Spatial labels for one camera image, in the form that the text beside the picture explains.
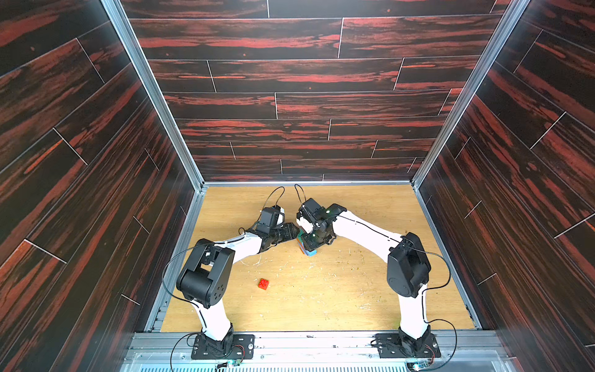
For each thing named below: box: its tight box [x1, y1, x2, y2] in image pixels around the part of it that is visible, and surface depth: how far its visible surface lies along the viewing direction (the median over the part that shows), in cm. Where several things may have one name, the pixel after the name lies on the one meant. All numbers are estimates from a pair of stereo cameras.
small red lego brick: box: [257, 278, 270, 291], surface depth 88 cm
